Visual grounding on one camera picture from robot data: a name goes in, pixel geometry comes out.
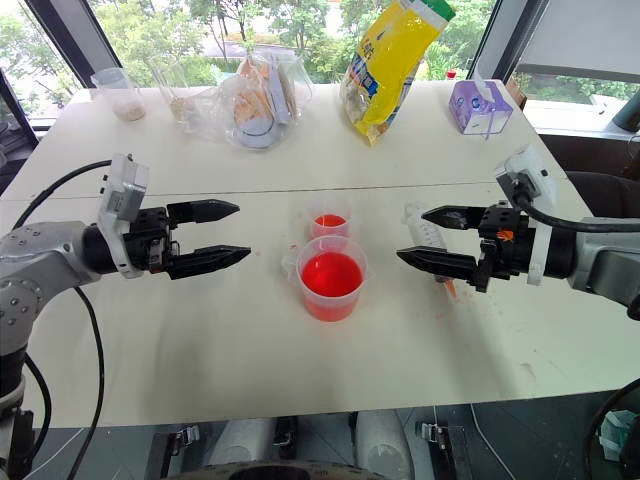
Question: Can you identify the small cup with red liquid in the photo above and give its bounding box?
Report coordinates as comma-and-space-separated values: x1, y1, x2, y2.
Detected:
306, 196, 354, 242

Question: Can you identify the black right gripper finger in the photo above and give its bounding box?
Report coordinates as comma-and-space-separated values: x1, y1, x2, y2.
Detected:
420, 205, 484, 231
395, 246, 478, 282

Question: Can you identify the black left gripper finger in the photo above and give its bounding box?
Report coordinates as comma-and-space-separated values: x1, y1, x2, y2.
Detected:
161, 244, 253, 281
166, 199, 241, 229

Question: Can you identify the green white box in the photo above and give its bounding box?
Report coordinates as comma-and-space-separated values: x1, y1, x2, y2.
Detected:
598, 408, 632, 462

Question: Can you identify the white rounded robot leg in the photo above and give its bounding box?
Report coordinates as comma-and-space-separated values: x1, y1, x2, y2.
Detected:
354, 409, 415, 480
208, 416, 275, 467

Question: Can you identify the dark chair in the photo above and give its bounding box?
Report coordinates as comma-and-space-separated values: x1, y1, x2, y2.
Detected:
564, 169, 640, 219

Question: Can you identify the clear cup with grains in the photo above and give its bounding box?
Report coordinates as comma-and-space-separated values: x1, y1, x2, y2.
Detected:
90, 67, 148, 123

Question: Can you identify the yellow snack bag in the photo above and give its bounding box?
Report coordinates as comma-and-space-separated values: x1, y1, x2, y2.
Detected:
339, 0, 457, 148

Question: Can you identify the purple tissue box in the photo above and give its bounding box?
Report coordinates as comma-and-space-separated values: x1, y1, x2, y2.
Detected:
447, 78, 514, 142

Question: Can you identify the black cable loop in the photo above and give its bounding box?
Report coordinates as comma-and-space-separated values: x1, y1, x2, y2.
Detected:
581, 378, 640, 480

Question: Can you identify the clear empty plastic cup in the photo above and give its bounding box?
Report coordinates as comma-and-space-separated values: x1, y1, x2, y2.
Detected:
150, 58, 202, 127

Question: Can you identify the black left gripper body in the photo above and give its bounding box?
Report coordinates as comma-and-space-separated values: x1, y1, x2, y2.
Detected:
122, 205, 181, 275

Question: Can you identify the large cup with red liquid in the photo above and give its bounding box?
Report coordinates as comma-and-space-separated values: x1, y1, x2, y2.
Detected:
280, 235, 370, 323

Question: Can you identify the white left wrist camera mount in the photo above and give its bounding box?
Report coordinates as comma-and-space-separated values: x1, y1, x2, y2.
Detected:
97, 153, 150, 279

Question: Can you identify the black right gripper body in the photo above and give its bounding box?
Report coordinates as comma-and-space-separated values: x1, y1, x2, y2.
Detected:
469, 201, 537, 294

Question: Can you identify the clear plastic syringe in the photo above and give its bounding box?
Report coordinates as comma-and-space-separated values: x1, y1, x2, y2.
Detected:
402, 201, 461, 302

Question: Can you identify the thin white cable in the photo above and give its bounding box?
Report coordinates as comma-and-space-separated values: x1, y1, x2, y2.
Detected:
468, 402, 503, 474

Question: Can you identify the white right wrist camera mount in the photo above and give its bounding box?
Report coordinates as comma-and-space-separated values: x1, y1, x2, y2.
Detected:
494, 146, 559, 288

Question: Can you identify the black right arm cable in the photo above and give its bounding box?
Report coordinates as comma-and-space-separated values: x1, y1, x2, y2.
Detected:
509, 172, 640, 235

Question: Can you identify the metal table bracket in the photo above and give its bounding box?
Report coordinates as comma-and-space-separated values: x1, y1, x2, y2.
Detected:
168, 423, 202, 454
415, 421, 447, 445

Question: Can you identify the clear plastic bag with items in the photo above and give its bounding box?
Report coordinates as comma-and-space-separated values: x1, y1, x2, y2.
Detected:
188, 48, 315, 152

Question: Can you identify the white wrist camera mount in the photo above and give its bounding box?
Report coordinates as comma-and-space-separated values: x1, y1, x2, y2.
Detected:
97, 153, 150, 279
494, 146, 559, 288

